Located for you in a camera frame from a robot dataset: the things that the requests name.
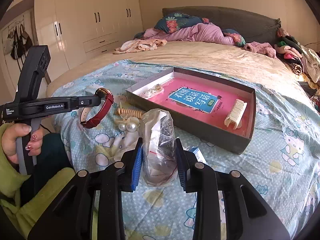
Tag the large floral pillow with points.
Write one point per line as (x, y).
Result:
(175, 21)

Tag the grey cardboard box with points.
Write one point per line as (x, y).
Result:
(200, 132)

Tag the person's dark trouser leg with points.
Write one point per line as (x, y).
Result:
(50, 152)

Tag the small floral pillow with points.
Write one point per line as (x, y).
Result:
(236, 38)

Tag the clear plastic zip bag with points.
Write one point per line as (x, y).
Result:
(157, 140)

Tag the pile of clothes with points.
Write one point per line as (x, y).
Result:
(295, 55)

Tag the white wardrobe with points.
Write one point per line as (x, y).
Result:
(82, 17)

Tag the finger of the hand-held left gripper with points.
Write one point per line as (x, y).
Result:
(85, 102)

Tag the purple duvet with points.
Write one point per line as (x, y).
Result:
(195, 33)

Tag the purple fuzzy garment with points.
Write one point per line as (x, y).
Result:
(260, 48)

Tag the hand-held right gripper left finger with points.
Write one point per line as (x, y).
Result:
(137, 167)

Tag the pink patterned garment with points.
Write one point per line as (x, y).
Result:
(140, 45)

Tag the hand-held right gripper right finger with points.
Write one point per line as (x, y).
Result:
(180, 167)

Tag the cartoon printed blue blanket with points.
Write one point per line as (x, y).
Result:
(275, 142)

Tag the small blue white carton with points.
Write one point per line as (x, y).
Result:
(197, 153)

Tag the person's green sleeved left forearm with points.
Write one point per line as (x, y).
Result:
(7, 177)

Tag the person's left hand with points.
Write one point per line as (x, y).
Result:
(10, 142)

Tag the pink book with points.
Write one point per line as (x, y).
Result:
(190, 100)

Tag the bed with beige sheet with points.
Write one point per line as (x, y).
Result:
(200, 55)

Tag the pearl hair ornament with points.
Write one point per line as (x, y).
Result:
(131, 127)

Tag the white hair claw clip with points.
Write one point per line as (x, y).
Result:
(235, 112)

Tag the person's green jacket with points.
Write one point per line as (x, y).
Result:
(32, 210)

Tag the hanging dark bags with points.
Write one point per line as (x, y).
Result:
(20, 45)

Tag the grey padded headboard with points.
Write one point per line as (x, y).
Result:
(237, 20)

